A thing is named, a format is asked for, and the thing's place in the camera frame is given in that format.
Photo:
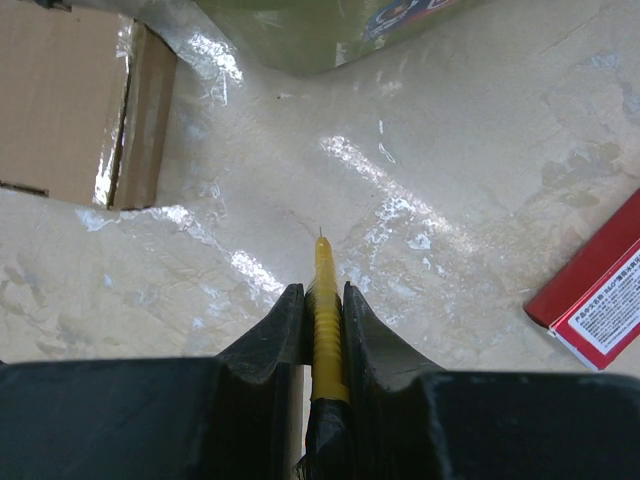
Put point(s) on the olive green plastic basin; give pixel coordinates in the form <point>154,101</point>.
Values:
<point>315,36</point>

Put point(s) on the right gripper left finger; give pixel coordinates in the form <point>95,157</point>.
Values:
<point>235,415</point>

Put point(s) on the red rectangular carton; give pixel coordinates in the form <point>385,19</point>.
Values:
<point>591,305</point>

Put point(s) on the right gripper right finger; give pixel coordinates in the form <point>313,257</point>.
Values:
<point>415,420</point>

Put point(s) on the brown cardboard express box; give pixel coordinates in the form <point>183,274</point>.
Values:
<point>85,97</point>

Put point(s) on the yellow utility knife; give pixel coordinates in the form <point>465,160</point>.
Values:
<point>328,451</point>

